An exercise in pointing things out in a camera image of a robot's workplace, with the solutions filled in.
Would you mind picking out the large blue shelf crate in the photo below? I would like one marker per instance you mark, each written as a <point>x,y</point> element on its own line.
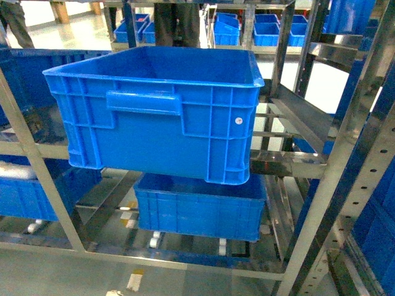
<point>178,111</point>

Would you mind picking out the stainless steel shelf rack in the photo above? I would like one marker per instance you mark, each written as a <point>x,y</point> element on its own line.
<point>363,149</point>

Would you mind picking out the lower left blue shelf crate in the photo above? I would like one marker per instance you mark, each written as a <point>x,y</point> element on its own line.
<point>23,196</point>

